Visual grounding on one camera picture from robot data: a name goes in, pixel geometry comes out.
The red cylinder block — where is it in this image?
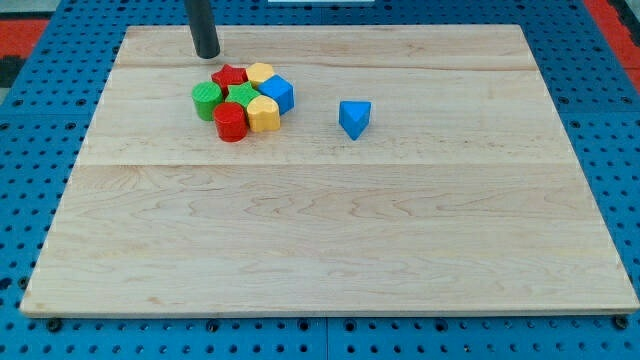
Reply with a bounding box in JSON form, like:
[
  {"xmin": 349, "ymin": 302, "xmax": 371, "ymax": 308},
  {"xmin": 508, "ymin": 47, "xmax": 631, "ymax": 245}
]
[{"xmin": 213, "ymin": 102, "xmax": 248, "ymax": 142}]

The blue cube block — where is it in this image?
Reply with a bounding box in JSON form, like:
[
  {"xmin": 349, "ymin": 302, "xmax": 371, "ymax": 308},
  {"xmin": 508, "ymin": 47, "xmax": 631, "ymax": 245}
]
[{"xmin": 257, "ymin": 75, "xmax": 295, "ymax": 115}]

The green cylinder block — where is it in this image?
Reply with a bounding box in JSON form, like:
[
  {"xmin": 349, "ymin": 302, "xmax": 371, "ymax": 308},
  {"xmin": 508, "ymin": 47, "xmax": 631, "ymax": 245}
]
[{"xmin": 191, "ymin": 81, "xmax": 223, "ymax": 121}]

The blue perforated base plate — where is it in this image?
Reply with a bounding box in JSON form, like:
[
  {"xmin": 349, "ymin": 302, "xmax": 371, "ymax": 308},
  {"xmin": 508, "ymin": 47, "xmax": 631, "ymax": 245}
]
[{"xmin": 1, "ymin": 1, "xmax": 639, "ymax": 359}]

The yellow heart block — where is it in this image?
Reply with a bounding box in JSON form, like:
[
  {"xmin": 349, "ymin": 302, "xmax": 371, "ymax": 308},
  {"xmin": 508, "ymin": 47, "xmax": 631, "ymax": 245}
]
[{"xmin": 246, "ymin": 95, "xmax": 281, "ymax": 132}]

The red star block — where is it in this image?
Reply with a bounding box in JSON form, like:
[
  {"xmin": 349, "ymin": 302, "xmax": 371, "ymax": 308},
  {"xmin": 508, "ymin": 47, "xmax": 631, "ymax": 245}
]
[{"xmin": 211, "ymin": 64, "xmax": 248, "ymax": 97}]

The light wooden board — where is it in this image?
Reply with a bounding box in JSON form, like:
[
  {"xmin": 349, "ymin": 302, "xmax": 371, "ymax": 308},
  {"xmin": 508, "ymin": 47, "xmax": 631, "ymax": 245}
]
[{"xmin": 20, "ymin": 25, "xmax": 639, "ymax": 318}]

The yellow hexagon block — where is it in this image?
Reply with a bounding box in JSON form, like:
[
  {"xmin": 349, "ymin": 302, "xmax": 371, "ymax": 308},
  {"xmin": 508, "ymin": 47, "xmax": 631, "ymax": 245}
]
[{"xmin": 245, "ymin": 62, "xmax": 275, "ymax": 88}]

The blue triangle block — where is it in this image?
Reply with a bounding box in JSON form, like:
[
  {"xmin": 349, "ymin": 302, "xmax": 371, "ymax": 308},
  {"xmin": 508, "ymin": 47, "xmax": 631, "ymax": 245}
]
[{"xmin": 338, "ymin": 101, "xmax": 371, "ymax": 141}]

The green star block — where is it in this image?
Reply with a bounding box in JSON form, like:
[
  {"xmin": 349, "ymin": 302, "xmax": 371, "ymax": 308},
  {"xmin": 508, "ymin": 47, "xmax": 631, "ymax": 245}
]
[{"xmin": 225, "ymin": 81, "xmax": 260, "ymax": 109}]

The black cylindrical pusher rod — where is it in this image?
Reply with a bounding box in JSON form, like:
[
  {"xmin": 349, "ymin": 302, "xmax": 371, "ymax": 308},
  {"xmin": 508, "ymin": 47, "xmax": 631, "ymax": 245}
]
[{"xmin": 184, "ymin": 0, "xmax": 220, "ymax": 59}]

